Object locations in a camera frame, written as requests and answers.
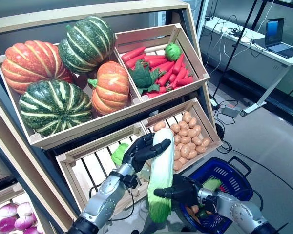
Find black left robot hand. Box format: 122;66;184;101
123;133;172;176

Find wooden display stand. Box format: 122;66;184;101
0;0;223;234

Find green white napa cabbage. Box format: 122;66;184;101
111;143;152;181
202;178;223;192
146;128;175;224

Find wooden onion crate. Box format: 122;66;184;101
0;182;49;234

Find wooden carrot crate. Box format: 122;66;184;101
114;23;210;102

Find grey box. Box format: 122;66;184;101
221;106;242;119

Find black tripod pole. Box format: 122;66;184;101
212;0;258;99

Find black router with antennas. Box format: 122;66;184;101
204;0;214;20

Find small orange pumpkin green stem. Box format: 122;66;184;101
87;60;130;116

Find long black floor cable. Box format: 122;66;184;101
217;140;293;195

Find purple white onion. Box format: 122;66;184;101
14;215;34;231
23;225;40;234
0;203;19;217
0;216;18;234
16;201;34;216

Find light green round cabbage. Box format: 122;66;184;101
164;42;182;61

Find green bell pepper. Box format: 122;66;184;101
196;209;210;219

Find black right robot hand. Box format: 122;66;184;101
153;173;201;208

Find wooden potato crate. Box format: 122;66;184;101
140;97;223;173

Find large orange striped pumpkin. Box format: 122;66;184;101
1;40;75;95

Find dark green broccoli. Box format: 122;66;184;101
129;60;167;95

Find wooden cabbage crate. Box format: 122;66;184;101
55;123;176;212

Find open grey laptop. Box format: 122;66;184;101
263;17;293;59

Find blue plastic shopping basket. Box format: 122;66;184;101
177;157;254;234

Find green striped pumpkin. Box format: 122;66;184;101
58;16;116;75
19;79;93;137

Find black round base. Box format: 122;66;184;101
214;123;227;142

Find white desk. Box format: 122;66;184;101
200;14;293;117

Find wide wooden pumpkin crate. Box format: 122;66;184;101
0;42;144;150

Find red toy carrot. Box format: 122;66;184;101
172;67;188;89
157;68;175;86
172;53;185;75
124;54;146;69
176;77;195;86
143;55;167;63
121;46;147;62

